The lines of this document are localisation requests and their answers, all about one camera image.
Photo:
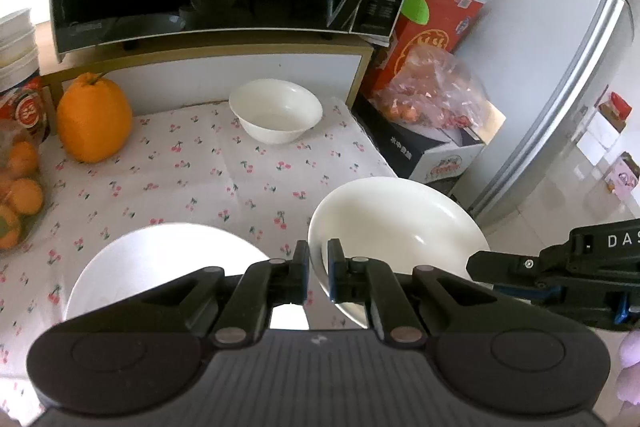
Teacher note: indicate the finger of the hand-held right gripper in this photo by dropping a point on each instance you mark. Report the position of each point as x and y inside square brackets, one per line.
[535, 294]
[505, 266]

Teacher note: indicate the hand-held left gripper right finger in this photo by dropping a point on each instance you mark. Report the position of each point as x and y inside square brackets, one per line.
[334, 276]

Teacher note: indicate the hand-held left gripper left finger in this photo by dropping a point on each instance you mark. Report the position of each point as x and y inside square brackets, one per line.
[302, 273]

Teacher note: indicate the cream bowl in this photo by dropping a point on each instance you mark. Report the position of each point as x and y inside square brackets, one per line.
[400, 222]

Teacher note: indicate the stack of white paper bowls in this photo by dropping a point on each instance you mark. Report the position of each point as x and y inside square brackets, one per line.
[17, 52]

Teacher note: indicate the person's right hand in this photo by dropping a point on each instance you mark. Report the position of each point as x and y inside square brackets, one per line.
[631, 372]

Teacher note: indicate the pink box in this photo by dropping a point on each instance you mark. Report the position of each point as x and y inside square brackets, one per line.
[624, 179]

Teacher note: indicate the black and white carton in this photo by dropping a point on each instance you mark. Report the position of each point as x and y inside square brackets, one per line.
[430, 152]

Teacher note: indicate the plain white plate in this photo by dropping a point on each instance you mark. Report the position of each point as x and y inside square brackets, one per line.
[165, 252]

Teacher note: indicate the cherry print tablecloth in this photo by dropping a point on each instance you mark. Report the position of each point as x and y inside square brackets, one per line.
[200, 177]

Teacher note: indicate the large white bowl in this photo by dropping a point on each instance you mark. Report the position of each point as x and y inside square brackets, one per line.
[275, 114]

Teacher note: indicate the red packet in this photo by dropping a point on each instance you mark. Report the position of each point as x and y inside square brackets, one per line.
[616, 109]

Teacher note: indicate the clear plastic snack bag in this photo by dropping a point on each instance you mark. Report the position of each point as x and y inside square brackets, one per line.
[435, 92]

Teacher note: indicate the grey refrigerator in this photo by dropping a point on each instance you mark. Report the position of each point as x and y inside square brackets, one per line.
[530, 32]

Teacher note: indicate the red cardboard box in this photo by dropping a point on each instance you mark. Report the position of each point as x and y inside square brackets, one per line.
[440, 22]

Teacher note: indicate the large orange fruit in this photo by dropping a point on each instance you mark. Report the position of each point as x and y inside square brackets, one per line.
[95, 119]

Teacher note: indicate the red label container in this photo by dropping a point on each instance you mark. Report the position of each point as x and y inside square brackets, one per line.
[25, 109]

